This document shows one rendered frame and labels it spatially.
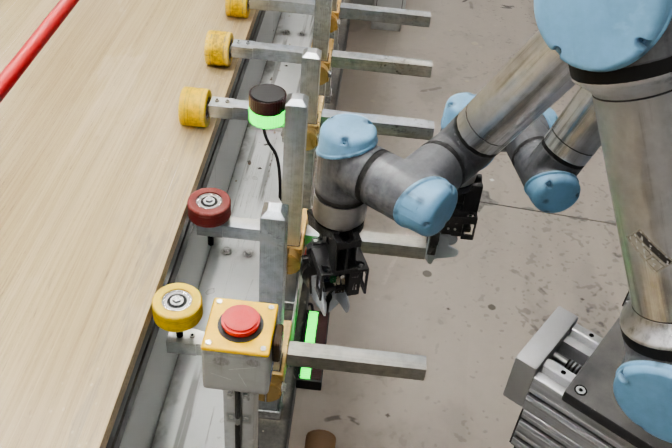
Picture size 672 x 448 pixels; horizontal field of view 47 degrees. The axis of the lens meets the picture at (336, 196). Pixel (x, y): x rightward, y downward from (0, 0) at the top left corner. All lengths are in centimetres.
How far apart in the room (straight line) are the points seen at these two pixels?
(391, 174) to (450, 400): 143
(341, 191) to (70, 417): 49
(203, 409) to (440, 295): 126
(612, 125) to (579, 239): 221
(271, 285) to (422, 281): 152
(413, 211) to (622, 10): 38
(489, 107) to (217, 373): 45
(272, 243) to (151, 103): 73
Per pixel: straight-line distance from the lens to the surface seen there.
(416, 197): 93
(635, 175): 75
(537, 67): 91
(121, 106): 172
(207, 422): 147
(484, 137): 99
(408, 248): 145
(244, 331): 80
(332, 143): 97
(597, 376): 110
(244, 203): 188
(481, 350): 246
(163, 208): 145
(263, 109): 122
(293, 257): 139
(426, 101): 349
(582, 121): 117
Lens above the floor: 184
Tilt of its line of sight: 40 degrees down
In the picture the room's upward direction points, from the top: 6 degrees clockwise
